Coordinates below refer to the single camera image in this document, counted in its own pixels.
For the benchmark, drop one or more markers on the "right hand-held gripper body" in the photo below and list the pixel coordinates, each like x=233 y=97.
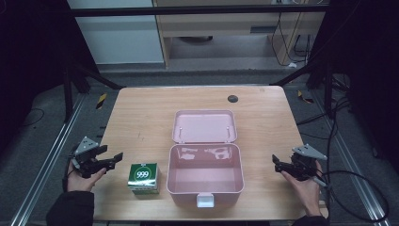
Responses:
x=306 y=163

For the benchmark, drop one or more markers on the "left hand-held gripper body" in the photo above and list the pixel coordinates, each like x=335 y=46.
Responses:
x=86 y=147

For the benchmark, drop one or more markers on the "person's right hand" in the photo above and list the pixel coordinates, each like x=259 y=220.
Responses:
x=306 y=194

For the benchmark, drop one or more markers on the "person's left hand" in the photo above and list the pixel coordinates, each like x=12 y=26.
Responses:
x=80 y=183

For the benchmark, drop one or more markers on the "green and white medicine box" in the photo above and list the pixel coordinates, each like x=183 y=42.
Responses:
x=142 y=177

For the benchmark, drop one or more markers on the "yellow and black floor tape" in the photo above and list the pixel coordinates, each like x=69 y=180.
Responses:
x=101 y=100
x=305 y=98

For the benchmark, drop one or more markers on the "black metal stand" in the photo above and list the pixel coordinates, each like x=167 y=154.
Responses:
x=67 y=94
x=328 y=91

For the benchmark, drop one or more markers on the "pink storage box with lid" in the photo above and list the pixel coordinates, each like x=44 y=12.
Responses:
x=205 y=169

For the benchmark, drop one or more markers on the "round grey table grommet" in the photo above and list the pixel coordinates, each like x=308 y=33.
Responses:
x=232 y=99

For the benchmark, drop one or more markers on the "dark curtain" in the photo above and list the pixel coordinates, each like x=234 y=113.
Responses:
x=34 y=62
x=367 y=62

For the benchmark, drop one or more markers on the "white cabinet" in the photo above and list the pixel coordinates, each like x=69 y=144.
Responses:
x=119 y=37

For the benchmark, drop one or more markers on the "wooden desk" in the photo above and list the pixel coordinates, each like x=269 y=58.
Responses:
x=219 y=28

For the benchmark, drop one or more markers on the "aluminium floor rail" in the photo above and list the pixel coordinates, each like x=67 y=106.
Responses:
x=354 y=175
x=47 y=163

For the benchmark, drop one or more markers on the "black horizontal frame bar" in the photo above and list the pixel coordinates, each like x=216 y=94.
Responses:
x=188 y=11

